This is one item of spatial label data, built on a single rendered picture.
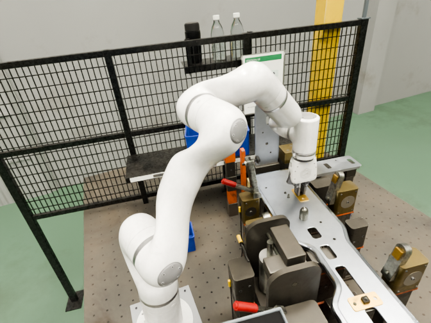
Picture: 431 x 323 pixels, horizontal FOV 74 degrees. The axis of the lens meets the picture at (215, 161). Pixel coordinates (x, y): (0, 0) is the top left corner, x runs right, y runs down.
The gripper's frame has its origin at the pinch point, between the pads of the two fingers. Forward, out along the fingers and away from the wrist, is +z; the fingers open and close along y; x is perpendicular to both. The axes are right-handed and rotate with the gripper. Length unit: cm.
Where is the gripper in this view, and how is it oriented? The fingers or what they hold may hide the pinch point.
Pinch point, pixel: (300, 189)
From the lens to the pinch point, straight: 120.7
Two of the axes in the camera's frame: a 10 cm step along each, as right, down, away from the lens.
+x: -2.2, -4.9, 8.4
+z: 0.8, 8.5, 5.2
